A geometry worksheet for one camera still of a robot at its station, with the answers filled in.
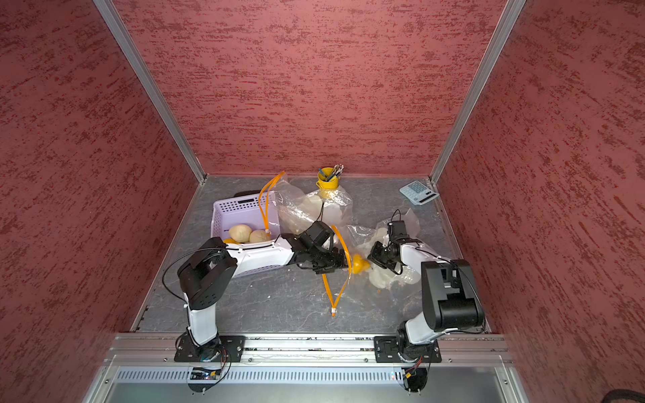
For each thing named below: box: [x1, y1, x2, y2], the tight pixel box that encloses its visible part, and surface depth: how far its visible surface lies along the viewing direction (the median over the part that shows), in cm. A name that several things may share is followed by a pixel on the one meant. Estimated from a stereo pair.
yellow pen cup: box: [315, 166, 340, 190], surface depth 109 cm
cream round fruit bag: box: [228, 224, 252, 244], surface depth 96 cm
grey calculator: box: [399, 179, 441, 206], surface depth 116 cm
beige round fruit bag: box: [248, 230, 272, 243], surface depth 95 cm
